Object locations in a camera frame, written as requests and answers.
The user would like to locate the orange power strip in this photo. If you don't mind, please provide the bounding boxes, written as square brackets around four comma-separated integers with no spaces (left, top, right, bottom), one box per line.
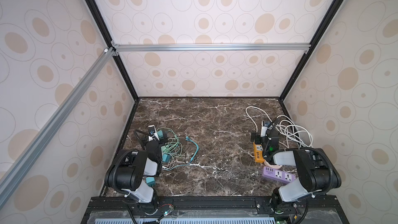
[253,142,265,163]

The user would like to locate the teal charger adapter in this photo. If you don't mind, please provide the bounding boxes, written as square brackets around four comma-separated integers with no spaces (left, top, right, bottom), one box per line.
[162,153,171,163]

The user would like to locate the teal charger cable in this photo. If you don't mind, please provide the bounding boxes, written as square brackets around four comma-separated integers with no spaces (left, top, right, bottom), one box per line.
[161,136,200,171]

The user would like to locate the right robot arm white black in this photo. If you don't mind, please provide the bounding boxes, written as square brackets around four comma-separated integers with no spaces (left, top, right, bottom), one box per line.
[250,126,342,212]

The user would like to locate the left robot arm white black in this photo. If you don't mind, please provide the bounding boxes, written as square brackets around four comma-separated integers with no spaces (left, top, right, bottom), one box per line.
[104,125,167,209]

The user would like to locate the round beige power socket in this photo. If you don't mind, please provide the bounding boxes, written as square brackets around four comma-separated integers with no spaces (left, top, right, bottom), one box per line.
[264,161,282,170]

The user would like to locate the purple power strip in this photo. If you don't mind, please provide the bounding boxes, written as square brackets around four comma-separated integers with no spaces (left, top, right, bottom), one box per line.
[262,167,296,184]

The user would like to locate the teal adapter near base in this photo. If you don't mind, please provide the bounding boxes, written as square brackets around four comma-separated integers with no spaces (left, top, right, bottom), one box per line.
[145,177,155,187]

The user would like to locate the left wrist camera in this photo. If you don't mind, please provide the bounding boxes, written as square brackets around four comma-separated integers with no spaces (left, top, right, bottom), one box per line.
[148,125,157,136]

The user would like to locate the light green cable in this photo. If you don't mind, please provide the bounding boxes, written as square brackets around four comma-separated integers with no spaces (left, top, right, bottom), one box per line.
[155,127,182,166]

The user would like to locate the white power cable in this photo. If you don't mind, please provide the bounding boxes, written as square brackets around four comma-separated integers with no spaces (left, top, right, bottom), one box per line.
[245,106,314,149]

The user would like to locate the horizontal aluminium rail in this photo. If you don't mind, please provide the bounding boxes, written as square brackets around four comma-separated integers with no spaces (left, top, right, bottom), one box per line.
[114,43,311,52]

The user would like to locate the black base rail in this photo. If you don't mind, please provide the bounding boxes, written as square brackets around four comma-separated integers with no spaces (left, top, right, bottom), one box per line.
[81,196,349,224]

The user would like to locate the left diagonal aluminium rail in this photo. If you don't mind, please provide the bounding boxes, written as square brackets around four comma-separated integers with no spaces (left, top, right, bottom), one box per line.
[1,47,115,208]

